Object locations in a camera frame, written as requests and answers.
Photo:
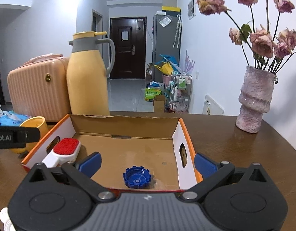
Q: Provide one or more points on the yellow black box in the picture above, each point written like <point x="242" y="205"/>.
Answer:
<point x="171" y="9"/>

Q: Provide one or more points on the white folded umbrella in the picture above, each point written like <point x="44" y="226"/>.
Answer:
<point x="178" y="32"/>

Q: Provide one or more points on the green printed box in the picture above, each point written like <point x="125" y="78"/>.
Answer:
<point x="150" y="93"/>

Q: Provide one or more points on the yellow watering can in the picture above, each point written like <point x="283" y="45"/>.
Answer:
<point x="166" y="68"/>

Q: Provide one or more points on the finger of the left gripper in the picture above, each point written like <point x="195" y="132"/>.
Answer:
<point x="32" y="134"/>

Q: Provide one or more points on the pink textured vase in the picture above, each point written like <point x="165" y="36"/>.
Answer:
<point x="255" y="98"/>

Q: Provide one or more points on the blue tissue pack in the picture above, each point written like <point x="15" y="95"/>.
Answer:
<point x="10" y="118"/>

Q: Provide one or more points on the yellow thermos jug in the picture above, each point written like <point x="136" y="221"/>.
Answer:
<point x="87" y="75"/>

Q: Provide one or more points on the grey refrigerator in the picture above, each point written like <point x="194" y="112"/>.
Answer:
<point x="164" y="30"/>

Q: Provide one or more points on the metal wire trolley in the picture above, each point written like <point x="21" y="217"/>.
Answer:
<point x="179" y="93"/>

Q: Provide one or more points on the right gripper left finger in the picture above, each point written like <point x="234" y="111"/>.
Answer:
<point x="79" y="174"/>

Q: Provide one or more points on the dried pink roses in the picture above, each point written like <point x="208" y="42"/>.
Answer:
<point x="270" y="51"/>

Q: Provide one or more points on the pink ribbed suitcase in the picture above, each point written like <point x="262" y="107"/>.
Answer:
<point x="39" y="88"/>

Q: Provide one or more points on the blue plastic lid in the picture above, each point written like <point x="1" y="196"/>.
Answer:
<point x="137" y="177"/>

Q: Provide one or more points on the red white lint brush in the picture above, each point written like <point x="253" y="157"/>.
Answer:
<point x="65" y="151"/>

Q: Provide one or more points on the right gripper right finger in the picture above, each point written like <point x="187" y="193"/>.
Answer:
<point x="214" y="175"/>

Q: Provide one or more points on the small cardboard box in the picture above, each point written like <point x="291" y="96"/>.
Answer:
<point x="159" y="103"/>

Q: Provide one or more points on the open cardboard box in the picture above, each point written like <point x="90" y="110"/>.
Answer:
<point x="161" y="145"/>

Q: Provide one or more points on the dark entrance door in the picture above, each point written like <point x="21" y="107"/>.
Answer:
<point x="129" y="37"/>

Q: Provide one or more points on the white framed board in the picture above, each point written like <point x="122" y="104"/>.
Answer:
<point x="210" y="107"/>

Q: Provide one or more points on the yellow ceramic mug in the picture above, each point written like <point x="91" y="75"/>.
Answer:
<point x="38" y="128"/>

